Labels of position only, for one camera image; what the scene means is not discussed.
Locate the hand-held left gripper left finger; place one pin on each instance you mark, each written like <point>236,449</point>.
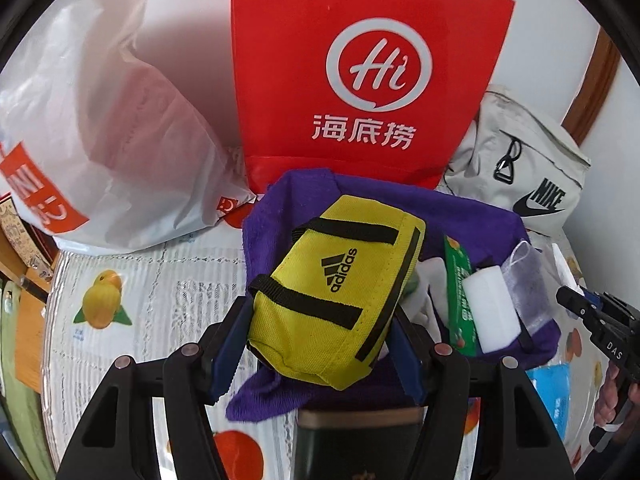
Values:
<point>230,355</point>

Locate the fruit printed bedsheet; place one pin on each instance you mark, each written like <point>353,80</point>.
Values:
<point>175,285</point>

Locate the white sponge block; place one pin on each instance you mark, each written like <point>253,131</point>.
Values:
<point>492,310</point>

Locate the green tissue packet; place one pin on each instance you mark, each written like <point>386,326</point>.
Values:
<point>457,280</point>

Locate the blue tissue pack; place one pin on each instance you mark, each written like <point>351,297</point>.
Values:
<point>550,390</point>

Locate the purple towel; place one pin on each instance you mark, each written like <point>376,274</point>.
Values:
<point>280,210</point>

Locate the white plastic bag orange label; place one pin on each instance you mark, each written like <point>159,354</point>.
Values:
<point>125,160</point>

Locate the red paper bag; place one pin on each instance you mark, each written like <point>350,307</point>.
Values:
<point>280,85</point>

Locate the white cloth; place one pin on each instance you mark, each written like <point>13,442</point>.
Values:
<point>430,300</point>

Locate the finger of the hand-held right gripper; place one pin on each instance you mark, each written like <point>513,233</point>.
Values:
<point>591,300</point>
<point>570,300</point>

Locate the person's right hand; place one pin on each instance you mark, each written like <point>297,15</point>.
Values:
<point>606,390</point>

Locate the framed patterned sign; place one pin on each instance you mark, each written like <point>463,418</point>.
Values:
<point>20,240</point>

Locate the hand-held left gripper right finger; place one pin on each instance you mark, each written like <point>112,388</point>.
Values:
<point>407,365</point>

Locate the wooden headboard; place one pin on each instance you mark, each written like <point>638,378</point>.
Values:
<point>595,85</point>

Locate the grey waist bag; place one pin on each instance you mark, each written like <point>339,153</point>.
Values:
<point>540,160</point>

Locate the light green cloth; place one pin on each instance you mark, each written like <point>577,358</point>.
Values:
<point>20,410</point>

